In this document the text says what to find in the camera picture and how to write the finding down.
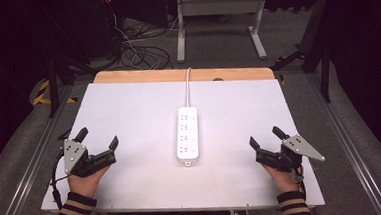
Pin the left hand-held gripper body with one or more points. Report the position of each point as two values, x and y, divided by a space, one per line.
75 157

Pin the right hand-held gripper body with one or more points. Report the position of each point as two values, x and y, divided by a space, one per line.
293 151

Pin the person's left hand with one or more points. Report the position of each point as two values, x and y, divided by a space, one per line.
86 184

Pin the person's right hand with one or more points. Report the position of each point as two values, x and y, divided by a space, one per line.
283 179

